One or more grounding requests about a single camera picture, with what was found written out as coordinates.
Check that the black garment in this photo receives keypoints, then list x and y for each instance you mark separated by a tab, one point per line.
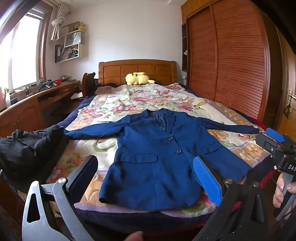
27	150

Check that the yellow plush toy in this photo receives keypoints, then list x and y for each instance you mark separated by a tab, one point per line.
137	78

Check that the white paper shopping bag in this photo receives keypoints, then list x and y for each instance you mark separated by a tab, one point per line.
73	39

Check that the tied white curtain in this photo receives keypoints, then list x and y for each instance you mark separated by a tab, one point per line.
57	23

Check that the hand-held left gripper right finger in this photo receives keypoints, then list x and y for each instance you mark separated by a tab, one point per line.
205	178

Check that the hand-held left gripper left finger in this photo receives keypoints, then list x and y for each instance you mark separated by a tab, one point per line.
81	176

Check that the red basket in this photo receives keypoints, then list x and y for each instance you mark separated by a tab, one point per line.
58	82

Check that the person's right hand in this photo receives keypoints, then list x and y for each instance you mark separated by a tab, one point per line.
278	192

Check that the window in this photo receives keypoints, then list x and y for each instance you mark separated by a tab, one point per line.
23	51

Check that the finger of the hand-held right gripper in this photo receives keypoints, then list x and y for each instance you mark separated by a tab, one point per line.
266	143
275	134

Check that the wooden door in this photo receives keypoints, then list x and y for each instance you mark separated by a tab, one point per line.
289	69

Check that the wooden bed headboard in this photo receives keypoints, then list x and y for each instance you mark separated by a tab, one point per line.
138	69

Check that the wooden desk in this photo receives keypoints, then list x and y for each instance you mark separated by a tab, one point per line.
25	109

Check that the navy blue blazer jacket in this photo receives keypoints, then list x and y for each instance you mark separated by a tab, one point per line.
150	162

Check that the person's left hand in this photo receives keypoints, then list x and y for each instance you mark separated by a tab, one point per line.
135	236

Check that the white wall shelf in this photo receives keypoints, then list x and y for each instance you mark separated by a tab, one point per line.
81	49

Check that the wooden louvered wardrobe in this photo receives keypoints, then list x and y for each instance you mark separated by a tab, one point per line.
231	58

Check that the wooden chair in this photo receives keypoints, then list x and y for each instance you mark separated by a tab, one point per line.
87	83

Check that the floral blanket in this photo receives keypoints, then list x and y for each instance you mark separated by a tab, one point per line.
138	97

